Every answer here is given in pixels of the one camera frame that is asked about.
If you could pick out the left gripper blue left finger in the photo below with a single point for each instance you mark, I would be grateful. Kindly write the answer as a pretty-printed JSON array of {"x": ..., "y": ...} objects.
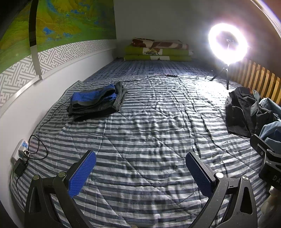
[{"x": 40, "y": 210}]

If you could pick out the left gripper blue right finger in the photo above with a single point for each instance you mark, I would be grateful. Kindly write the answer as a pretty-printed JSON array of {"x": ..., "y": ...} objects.
[{"x": 241, "y": 209}]

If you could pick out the light blue denim jeans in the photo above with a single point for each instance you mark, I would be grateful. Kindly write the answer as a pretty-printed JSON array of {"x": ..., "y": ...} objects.
[{"x": 266, "y": 116}]

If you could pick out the black power adapter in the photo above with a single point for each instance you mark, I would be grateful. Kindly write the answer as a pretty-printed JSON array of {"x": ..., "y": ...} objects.
[{"x": 19, "y": 167}]

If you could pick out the black clothes pile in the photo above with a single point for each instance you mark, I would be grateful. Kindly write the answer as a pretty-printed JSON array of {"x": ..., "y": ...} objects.
[{"x": 237, "y": 107}]

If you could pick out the white power strip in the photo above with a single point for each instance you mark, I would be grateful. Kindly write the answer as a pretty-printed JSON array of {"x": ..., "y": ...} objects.
[{"x": 19, "y": 151}]

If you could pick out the wooden slatted railing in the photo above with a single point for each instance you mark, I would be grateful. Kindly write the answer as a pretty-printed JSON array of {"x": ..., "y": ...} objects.
[{"x": 256, "y": 77}]

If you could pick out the folded blue grey garment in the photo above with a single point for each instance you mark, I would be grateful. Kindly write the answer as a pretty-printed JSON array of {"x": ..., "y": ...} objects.
[{"x": 101, "y": 102}]

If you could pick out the striped blue white quilt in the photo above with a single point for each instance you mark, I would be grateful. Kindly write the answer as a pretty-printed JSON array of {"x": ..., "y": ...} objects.
[{"x": 140, "y": 178}]

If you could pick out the stacked green floral blankets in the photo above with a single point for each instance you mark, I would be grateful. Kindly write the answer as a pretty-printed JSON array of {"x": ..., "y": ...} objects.
[{"x": 163, "y": 50}]

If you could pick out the ring light on tripod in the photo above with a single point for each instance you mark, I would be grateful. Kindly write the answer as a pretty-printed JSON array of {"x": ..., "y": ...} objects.
[{"x": 229, "y": 45}]

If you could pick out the green landscape wall painting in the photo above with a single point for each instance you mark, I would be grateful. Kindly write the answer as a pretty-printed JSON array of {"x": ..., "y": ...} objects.
[{"x": 57, "y": 23}]

